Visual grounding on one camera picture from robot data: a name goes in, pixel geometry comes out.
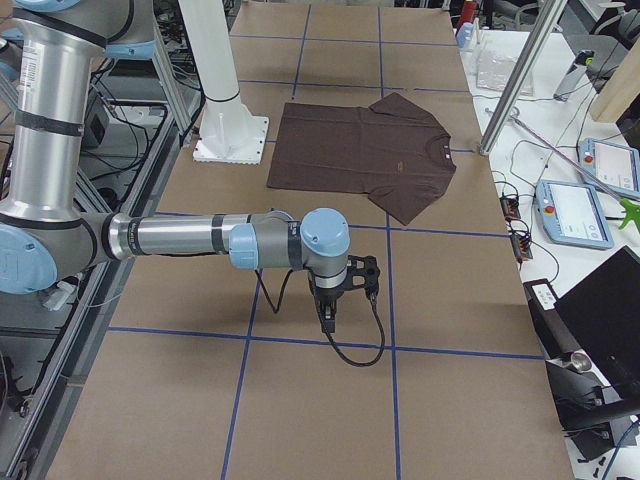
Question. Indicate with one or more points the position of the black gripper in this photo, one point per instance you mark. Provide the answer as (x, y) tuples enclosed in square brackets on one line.
[(327, 296)]

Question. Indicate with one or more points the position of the brown t-shirt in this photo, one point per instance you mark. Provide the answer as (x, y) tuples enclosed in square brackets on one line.
[(393, 151)]

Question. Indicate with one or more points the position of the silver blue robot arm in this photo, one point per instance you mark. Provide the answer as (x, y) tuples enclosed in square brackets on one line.
[(44, 238)]

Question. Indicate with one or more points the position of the orange black electronics board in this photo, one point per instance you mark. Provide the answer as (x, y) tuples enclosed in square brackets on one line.
[(518, 230)]

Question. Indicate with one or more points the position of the near teach pendant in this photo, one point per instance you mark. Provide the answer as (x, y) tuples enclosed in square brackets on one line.
[(571, 215)]

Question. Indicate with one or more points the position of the teach pendant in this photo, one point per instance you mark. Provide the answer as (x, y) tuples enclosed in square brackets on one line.
[(613, 164), (571, 215)]

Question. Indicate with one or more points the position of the black laptop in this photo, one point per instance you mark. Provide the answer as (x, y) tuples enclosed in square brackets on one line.
[(602, 314)]

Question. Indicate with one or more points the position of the far teach pendant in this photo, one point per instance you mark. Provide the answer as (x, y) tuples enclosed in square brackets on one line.
[(613, 164)]

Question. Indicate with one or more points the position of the red cylinder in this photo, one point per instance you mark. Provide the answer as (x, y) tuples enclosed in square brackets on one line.
[(467, 12)]

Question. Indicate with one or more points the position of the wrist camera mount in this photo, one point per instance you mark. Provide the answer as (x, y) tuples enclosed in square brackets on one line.
[(363, 273)]

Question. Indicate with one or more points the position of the white column pedestal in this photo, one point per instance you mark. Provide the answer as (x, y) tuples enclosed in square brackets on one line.
[(228, 132)]

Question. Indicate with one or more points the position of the black camera stand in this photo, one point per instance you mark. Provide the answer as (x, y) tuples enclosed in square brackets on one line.
[(575, 387)]

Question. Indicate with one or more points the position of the aluminium frame post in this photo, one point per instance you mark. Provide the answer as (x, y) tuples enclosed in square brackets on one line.
[(548, 16)]

